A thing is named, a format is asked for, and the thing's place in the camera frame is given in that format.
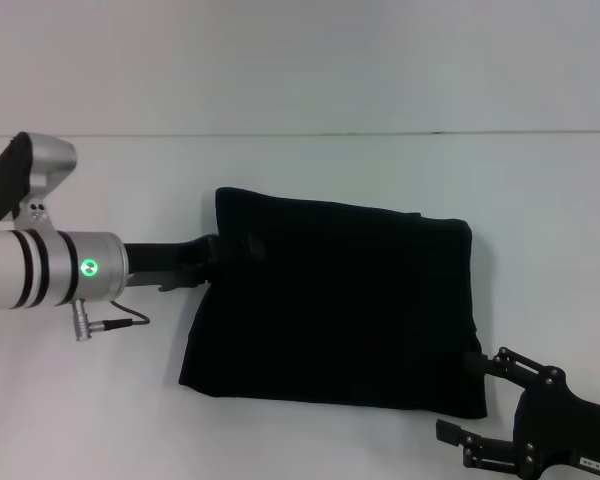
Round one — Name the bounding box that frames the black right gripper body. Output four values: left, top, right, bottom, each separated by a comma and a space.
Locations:
512, 387, 600, 476

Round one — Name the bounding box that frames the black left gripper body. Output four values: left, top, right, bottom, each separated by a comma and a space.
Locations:
122, 233, 221, 294

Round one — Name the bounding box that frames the black shirt with FREE! print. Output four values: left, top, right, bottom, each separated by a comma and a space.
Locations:
177, 185, 489, 421

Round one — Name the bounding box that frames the thin left wrist cable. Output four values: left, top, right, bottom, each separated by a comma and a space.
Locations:
102, 299, 152, 332

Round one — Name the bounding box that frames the silver left wrist cable connector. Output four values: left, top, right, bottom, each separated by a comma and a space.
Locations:
70, 298, 109, 343

